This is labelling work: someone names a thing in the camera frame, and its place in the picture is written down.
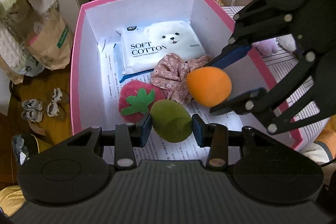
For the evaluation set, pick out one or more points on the green plush ball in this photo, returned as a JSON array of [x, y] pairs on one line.
[[171, 121]]

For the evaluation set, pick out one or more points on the blue white tissue pack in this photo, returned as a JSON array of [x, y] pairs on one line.
[[114, 52]]

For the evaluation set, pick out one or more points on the orange plush ball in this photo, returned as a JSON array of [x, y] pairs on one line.
[[209, 86]]

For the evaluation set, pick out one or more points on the red strawberry plush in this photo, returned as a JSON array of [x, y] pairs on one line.
[[136, 99]]

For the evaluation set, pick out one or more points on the purple plush toy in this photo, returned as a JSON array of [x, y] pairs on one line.
[[266, 47]]

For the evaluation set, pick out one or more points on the striped tablecloth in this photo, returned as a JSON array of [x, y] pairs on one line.
[[281, 111]]

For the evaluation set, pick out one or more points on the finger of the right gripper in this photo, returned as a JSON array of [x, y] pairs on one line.
[[229, 55], [241, 104]]

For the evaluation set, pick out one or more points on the pink floral scrunchie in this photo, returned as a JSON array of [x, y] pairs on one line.
[[170, 76]]

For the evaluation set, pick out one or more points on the brown paper bag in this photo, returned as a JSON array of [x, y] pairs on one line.
[[50, 41]]

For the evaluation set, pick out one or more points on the white round plush toy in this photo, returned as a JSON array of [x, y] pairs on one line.
[[287, 42]]

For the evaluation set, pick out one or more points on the pink cardboard box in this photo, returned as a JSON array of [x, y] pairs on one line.
[[95, 84]]

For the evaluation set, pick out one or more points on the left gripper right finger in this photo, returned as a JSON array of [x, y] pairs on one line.
[[214, 136]]

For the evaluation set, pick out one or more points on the grey white shoes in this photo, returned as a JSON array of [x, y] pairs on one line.
[[34, 110]]

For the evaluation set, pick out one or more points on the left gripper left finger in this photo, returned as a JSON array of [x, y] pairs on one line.
[[128, 136]]

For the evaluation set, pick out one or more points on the person hand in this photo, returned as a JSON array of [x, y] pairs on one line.
[[322, 150]]

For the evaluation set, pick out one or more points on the white soft cotton pack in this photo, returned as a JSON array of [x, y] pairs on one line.
[[142, 47]]

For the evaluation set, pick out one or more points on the paper sheet in box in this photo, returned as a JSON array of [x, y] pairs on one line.
[[157, 148]]

